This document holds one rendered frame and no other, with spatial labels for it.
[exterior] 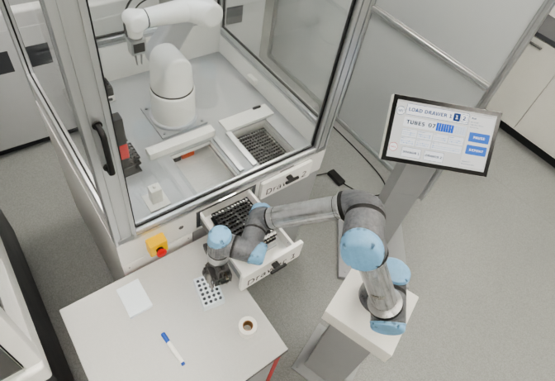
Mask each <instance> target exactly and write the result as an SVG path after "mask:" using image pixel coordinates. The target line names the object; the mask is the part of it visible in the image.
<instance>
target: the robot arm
mask: <svg viewBox="0 0 555 381"><path fill-rule="evenodd" d="M386 216H387V215H386V209H385V207H384V205H383V203H382V201H381V200H380V199H379V198H378V197H376V196H375V195H373V194H372V193H369V192H366V191H363V190H357V189H348V190H344V191H339V192H337V194H336V195H334V196H330V197H325V198H317V199H312V200H307V201H303V202H294V203H289V204H285V205H280V206H276V207H270V206H269V205H268V204H267V203H261V202H257V203H255V204H254V205H253V206H252V208H251V211H250V212H249V217H248V220H247V222H246V224H245V227H244V231H243V234H242V236H237V235H233V234H231V231H230V229H229V228H228V227H227V226H222V225H218V226H214V227H212V228H211V229H210V231H209V233H208V238H207V243H205V244H203V249H204V251H205V252H206V255H207V260H208V262H207V263H206V264H205V267H204V268H203V271H202V275H203V277H204V278H205V280H206V282H207V283H208V284H209V285H210V287H211V290H213V288H214V284H215V286H219V285H222V284H224V283H226V284H228V283H229V281H231V280H232V273H231V272H230V268H229V265H228V264H227V263H228V260H229V258H232V259H235V260H240V261H244V262H246V263H248V264H256V265H261V264H263V261H264V258H265V255H266V252H267V248H268V245H267V244H265V243H264V242H263V241H264V237H265V235H266V232H267V230H272V229H278V228H283V227H289V226H299V225H305V224H311V223H317V222H323V221H333V220H339V219H340V220H341V221H344V228H343V233H342V238H341V241H340V255H341V258H342V260H343V262H345V263H346V265H347V266H351V268H352V269H356V270H358V271H359V273H360V275H361V277H362V280H363V283H362V285H361V286H360V288H359V290H358V297H359V300H360V302H361V304H362V305H363V307H364V308H365V309H366V310H367V311H368V312H370V314H371V319H370V327H371V329H372V330H373V331H375V332H376V333H379V334H383V335H388V336H398V335H401V334H403V333H404V332H405V331H406V285H407V284H408V283H409V282H410V269H409V268H408V266H407V265H406V264H405V263H404V262H403V261H401V260H399V259H396V258H392V257H389V258H388V255H389V251H388V248H387V242H386V238H385V228H386ZM212 282H213V283H212Z"/></svg>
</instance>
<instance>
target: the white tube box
mask: <svg viewBox="0 0 555 381"><path fill-rule="evenodd" d="M193 284H194V286H195V289H196V291H197V295H198V297H199V300H200V302H201V305H202V308H203V311H207V310H209V309H212V308H213V307H217V306H220V305H222V304H224V303H225V298H224V295H223V293H222V291H221V288H220V285H219V286H214V288H213V290H211V287H210V285H209V284H208V283H207V282H206V280H205V278H204V277H203V276H201V277H198V278H196V279H194V280H193Z"/></svg>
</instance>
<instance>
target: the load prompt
mask: <svg viewBox="0 0 555 381"><path fill-rule="evenodd" d="M406 114H407V115H412V116H418V117H426V118H431V119H436V120H441V121H450V122H455V123H460V124H465V125H467V124H468V121H469V117H470V114H469V113H464V112H455V111H450V110H445V109H441V108H436V107H426V106H422V105H417V104H412V103H408V104H407V108H406Z"/></svg>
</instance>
